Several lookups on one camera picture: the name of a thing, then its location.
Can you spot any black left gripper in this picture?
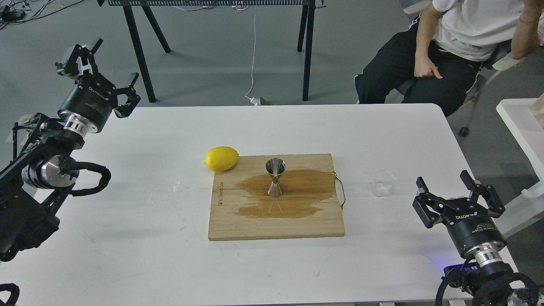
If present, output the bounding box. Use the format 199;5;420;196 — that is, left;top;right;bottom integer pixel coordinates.
56;38;141;133

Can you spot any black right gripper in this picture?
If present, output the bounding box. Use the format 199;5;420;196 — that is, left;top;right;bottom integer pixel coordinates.
412;170;506;267

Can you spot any clear glass measuring cup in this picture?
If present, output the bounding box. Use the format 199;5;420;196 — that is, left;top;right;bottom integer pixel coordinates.
368;170;396;196

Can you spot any steel double jigger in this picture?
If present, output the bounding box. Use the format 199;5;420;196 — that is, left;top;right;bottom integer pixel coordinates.
265;158;287;198

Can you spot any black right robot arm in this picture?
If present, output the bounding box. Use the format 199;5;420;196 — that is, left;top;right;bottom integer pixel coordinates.
413;170;543;306

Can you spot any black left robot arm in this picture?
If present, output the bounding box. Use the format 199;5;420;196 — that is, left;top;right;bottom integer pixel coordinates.
0;39;141;262

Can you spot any person's right hand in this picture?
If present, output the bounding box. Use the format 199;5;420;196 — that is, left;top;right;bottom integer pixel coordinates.
414;54;443;79

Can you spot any yellow lemon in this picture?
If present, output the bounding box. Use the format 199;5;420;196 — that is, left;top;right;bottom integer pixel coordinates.
203;147;239;172

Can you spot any seated person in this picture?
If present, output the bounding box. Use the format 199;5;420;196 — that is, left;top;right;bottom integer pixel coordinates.
354;0;543;117

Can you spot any wooden cutting board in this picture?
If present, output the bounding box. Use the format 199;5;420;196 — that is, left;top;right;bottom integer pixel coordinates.
208;153;345;241

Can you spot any office chair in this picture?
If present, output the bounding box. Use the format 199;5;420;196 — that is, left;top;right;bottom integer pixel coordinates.
395;38;523;137

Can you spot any black metal frame table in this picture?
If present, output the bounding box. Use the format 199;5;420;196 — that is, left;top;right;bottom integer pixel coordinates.
97;0;327;103

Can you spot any white power cable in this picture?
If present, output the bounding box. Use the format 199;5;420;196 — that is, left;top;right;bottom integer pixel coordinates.
244;4;270;106

